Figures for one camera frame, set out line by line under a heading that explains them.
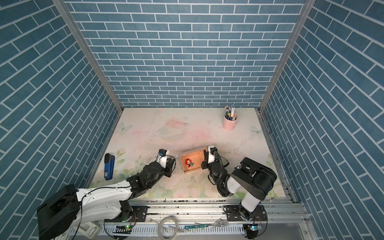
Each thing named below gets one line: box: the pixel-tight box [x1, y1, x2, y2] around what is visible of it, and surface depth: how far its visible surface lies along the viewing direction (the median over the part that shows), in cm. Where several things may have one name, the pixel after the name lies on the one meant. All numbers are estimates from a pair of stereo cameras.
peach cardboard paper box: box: [180, 147, 209, 174], surface depth 92 cm
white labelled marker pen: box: [230, 103, 235, 119], surface depth 101 cm
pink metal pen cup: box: [222, 112, 238, 131], surface depth 105 cm
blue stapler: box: [104, 153, 115, 181], surface depth 88 cm
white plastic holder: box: [78, 221, 99, 239], surface depth 69 cm
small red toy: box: [185, 158, 194, 168], surface depth 91 cm
